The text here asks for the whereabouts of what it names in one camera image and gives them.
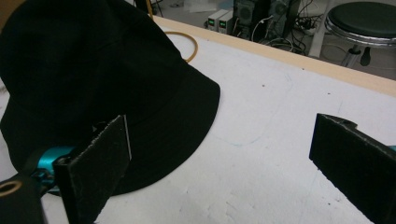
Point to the round black stool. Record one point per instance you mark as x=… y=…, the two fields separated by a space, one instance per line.
x=361 y=23

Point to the white power supply unit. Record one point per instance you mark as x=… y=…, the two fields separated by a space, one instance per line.
x=215 y=19
x=225 y=22

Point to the black bucket hat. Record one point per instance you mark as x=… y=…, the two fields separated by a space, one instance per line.
x=93 y=81

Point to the black computer tower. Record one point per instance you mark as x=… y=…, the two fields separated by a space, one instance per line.
x=249 y=15

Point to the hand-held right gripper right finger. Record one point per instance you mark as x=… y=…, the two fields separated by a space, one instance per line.
x=355 y=165

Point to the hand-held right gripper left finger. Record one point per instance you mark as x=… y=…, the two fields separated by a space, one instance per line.
x=93 y=168

